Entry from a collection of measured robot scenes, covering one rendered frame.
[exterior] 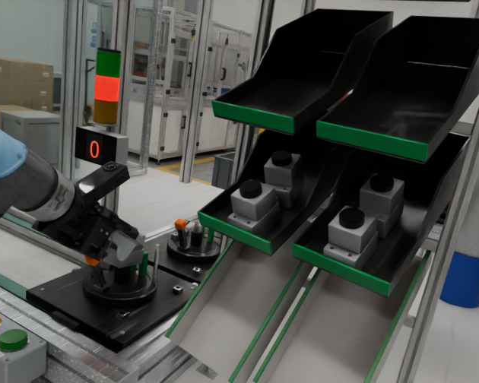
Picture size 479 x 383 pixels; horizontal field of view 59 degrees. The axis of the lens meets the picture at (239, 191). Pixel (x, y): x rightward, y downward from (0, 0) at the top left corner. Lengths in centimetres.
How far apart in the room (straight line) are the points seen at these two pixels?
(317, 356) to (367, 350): 7
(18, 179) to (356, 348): 50
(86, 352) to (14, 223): 60
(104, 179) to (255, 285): 30
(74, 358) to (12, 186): 28
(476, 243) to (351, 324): 76
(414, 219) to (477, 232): 72
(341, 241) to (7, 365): 51
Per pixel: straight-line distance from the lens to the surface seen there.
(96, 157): 98
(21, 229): 124
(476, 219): 134
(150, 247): 107
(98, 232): 72
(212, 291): 71
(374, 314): 66
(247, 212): 56
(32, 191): 62
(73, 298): 86
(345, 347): 65
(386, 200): 57
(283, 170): 61
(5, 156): 59
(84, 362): 72
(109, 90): 96
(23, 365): 76
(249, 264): 71
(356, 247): 52
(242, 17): 1277
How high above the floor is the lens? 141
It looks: 16 degrees down
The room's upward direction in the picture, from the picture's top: 9 degrees clockwise
